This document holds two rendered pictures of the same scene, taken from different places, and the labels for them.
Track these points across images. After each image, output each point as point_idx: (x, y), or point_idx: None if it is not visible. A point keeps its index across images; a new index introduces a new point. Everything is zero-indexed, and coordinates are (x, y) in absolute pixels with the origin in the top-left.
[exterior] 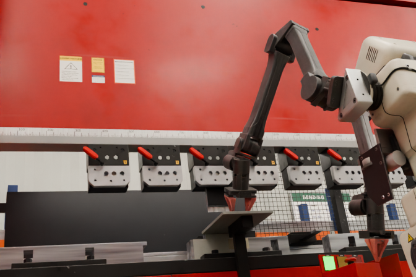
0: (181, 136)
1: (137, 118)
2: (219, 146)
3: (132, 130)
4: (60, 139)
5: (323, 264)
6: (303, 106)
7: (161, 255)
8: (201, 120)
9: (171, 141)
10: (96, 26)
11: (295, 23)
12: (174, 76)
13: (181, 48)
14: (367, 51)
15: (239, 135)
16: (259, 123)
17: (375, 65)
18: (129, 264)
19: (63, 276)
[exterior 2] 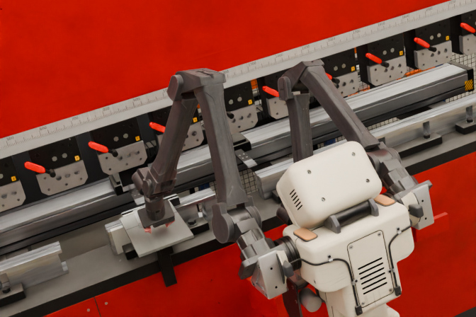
0: (76, 124)
1: (13, 118)
2: (126, 121)
3: (11, 136)
4: None
5: None
6: (233, 27)
7: (78, 205)
8: (98, 94)
9: (64, 134)
10: None
11: (206, 82)
12: (48, 40)
13: None
14: (291, 189)
15: (149, 97)
16: (169, 169)
17: (298, 214)
18: (49, 302)
19: None
